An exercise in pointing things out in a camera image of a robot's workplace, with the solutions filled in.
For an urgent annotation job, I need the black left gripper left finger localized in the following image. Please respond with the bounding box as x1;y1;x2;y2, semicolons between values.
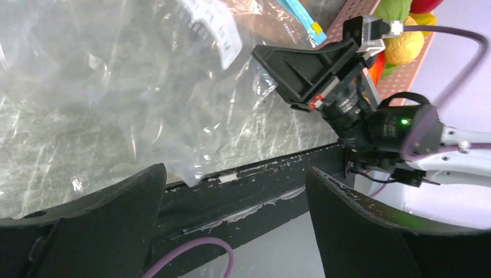
1;164;167;277

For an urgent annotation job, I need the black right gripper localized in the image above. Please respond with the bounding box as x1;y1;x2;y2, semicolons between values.
252;16;373;131

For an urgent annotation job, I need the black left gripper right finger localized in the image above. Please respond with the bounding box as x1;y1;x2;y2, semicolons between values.
305;167;490;277

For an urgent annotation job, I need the pink perforated plastic basket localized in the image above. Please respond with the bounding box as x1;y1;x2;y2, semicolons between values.
308;1;434;99

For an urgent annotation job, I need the yellow toy walnut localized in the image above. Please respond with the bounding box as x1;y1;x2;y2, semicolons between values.
384;31;425;65

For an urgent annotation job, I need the red toy apple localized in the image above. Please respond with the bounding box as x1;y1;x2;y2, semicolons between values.
410;0;444;14

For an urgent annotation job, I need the clear zip top bag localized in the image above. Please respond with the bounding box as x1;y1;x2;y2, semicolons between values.
1;1;336;219

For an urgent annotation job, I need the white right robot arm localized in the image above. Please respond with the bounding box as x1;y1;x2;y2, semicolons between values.
252;16;490;187

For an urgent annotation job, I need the red orange toy mango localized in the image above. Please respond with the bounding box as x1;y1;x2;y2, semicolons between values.
369;52;386;87

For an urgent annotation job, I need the green toy cabbage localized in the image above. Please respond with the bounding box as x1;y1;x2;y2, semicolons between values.
373;0;412;23

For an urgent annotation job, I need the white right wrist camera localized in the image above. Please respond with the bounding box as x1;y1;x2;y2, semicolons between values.
358;15;404;57

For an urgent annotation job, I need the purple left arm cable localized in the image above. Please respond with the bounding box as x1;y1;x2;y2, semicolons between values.
142;236;236;278

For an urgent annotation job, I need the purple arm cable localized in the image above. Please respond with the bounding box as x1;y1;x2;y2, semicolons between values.
142;236;236;278
368;24;491;200

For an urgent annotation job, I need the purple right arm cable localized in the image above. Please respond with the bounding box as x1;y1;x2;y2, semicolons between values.
368;24;491;200

